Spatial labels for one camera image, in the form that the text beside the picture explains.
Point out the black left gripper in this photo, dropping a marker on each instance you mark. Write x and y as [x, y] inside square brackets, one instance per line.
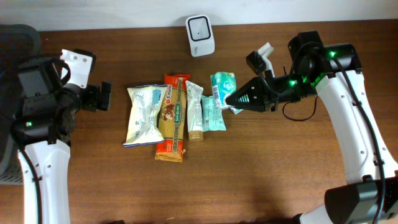
[104, 95]

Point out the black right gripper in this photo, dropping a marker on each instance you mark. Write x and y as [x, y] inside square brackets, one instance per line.
[267, 97]

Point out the teal tissue pack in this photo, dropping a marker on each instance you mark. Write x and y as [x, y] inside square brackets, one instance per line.
[223, 84]
[235, 111]

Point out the teal wet wipes packet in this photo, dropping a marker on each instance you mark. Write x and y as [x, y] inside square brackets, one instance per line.
[212, 116]

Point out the white chips bag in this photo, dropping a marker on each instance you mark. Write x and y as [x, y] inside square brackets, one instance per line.
[146, 102]

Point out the white cream tube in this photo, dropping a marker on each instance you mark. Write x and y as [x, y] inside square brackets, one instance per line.
[194, 111]

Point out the San Remo spaghetti packet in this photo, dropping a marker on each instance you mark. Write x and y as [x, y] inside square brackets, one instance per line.
[172, 119]

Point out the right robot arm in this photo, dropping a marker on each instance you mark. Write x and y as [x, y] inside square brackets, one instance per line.
[334, 74]

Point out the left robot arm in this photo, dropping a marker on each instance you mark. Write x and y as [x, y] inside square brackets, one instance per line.
[40, 96]

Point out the white barcode scanner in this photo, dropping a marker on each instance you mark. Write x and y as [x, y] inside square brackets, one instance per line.
[200, 35]

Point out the grey plastic basket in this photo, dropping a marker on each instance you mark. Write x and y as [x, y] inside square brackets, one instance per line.
[17, 42]

